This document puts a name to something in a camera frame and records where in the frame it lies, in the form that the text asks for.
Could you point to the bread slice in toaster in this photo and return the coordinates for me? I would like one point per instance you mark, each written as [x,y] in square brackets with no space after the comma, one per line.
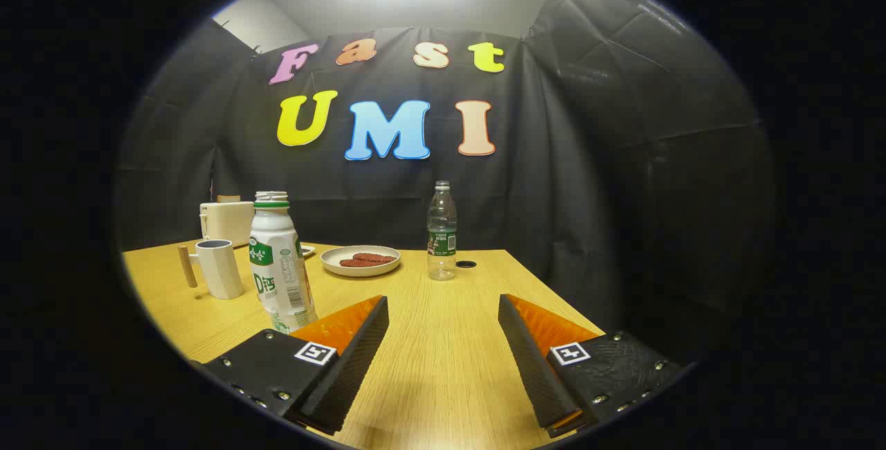
[228,198]

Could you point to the round white plate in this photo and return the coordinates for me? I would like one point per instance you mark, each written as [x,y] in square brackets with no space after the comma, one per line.
[339,270]

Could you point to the white toaster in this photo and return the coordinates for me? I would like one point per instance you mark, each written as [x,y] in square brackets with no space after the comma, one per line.
[225,223]

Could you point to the white juice bottle green label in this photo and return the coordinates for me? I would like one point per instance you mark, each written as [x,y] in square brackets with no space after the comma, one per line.
[277,263]

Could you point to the white divided dish with beans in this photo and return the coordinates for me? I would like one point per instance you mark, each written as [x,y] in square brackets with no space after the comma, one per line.
[309,250]

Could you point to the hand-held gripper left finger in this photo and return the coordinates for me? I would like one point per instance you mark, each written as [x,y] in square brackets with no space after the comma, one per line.
[346,374]

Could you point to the red meat slice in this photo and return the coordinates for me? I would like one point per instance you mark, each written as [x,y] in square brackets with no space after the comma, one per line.
[354,264]
[377,257]

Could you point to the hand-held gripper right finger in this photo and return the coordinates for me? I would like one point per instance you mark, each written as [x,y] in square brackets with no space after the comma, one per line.
[536,374]

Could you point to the wooden table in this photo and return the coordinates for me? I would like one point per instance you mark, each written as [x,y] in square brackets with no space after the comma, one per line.
[443,339]

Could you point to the clear plastic water bottle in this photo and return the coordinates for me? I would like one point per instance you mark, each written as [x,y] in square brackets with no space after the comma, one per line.
[441,256]

